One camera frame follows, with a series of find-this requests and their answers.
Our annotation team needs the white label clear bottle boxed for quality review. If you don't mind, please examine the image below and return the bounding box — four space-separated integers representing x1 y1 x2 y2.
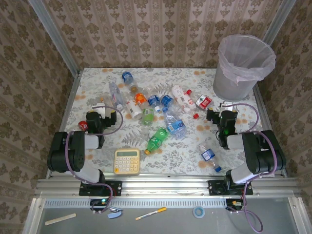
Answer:
125 98 143 120

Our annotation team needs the orange label bottle gold cap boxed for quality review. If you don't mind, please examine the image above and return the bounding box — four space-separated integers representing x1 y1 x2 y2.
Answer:
130 85 150 108

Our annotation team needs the clear bottle blue cap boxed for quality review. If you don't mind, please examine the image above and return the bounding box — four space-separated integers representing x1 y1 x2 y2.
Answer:
198 143 223 173

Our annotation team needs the lime green label bottle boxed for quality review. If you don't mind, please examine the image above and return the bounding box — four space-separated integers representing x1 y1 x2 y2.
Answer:
141 107 155 126

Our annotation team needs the white wrap bottle red cap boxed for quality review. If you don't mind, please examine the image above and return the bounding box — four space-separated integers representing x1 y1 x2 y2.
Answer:
171 84 200 119

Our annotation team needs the crushed blue label bottle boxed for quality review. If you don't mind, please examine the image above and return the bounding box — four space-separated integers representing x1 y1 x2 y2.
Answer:
162 106 188 140

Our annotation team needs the blue label bottle white cap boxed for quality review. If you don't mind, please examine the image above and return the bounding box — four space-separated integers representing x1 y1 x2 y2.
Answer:
147 94 162 113

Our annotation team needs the blue label water bottle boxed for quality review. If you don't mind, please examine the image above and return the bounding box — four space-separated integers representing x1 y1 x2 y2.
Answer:
121 70 137 89
160 94 182 113

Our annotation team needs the green soda bottle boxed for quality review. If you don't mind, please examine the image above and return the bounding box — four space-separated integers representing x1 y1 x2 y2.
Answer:
144 127 170 156

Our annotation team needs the grey mesh waste bin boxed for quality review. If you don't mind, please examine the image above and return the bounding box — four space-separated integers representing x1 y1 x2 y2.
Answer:
213 34 277 102

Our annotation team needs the clear plastic cup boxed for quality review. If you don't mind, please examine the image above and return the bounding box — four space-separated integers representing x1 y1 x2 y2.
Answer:
97 95 114 108

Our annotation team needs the floral table cover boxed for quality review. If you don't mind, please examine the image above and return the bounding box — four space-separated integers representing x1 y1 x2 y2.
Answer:
59 67 271 176

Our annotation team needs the cream calculator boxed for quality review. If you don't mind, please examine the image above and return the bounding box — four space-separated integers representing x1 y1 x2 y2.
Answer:
113 148 141 176

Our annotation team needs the small black control board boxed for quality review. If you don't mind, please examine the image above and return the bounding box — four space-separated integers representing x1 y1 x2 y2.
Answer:
225 198 244 212
90 198 110 212

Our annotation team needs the blue metal clip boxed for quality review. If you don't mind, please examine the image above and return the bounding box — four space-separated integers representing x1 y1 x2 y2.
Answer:
107 206 124 219

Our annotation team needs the blue tape roll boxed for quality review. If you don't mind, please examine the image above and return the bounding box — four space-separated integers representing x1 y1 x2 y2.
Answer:
192 206 205 218

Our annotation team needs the flat wooden stick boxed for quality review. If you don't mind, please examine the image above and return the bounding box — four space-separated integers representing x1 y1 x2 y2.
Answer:
45 213 77 226

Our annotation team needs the yellow white pen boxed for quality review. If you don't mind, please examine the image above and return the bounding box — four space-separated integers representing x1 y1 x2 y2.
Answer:
135 207 168 221

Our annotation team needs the grey metal shelf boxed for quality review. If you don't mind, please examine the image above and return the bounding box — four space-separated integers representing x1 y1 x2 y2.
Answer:
23 196 309 234

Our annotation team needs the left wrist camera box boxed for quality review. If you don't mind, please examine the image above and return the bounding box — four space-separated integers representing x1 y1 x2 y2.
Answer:
91 103 108 118

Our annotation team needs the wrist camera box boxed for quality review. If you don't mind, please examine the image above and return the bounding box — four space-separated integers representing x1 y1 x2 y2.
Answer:
218 101 234 112
91 103 108 118

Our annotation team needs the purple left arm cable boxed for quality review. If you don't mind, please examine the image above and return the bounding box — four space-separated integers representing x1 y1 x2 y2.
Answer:
64 104 124 215

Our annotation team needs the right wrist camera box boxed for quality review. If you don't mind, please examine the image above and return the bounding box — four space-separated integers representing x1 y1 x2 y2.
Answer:
218 101 234 112

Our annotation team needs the aluminium table edge rail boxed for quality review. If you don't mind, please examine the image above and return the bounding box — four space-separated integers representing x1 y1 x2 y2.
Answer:
46 70 82 180
252 84 288 176

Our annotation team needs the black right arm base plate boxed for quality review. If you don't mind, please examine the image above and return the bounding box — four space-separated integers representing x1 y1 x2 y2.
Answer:
208 179 254 195

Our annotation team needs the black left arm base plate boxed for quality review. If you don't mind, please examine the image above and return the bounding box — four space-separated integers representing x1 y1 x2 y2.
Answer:
79 180 122 197

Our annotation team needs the aluminium mounting rail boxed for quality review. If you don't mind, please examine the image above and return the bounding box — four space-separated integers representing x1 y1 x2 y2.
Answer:
34 175 302 198

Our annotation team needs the aluminium frame post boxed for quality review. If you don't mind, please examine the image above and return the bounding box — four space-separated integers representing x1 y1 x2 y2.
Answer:
262 0 297 47
27 0 81 75

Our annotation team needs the grey slotted cable duct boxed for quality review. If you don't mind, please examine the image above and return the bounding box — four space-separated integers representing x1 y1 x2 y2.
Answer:
43 197 229 208

